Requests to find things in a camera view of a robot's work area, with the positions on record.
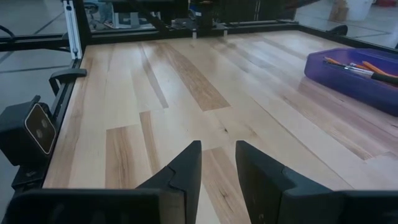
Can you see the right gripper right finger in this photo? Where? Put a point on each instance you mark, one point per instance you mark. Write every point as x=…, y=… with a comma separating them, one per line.
x=270, y=196

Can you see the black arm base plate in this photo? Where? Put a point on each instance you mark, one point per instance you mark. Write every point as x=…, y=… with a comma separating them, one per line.
x=180, y=25

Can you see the silver aluminium post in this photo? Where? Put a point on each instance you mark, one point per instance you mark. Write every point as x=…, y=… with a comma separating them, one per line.
x=73, y=31

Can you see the black frame clamp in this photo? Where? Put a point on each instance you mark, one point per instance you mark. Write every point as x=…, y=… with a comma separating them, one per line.
x=66, y=73

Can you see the black stereo camera box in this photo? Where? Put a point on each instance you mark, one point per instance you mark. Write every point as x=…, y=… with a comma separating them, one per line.
x=28, y=133

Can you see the purple plastic pencil box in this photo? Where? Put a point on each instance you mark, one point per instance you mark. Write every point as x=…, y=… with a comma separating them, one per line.
x=342, y=84

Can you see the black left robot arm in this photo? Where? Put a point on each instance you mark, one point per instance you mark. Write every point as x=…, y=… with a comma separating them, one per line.
x=203, y=15

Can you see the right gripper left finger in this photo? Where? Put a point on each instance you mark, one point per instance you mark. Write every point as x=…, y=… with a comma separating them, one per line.
x=183, y=186

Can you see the white bucket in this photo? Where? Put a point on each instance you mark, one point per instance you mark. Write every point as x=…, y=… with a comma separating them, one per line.
x=359, y=9

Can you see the brown cardboard box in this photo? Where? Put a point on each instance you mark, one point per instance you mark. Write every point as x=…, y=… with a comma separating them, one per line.
x=338, y=11

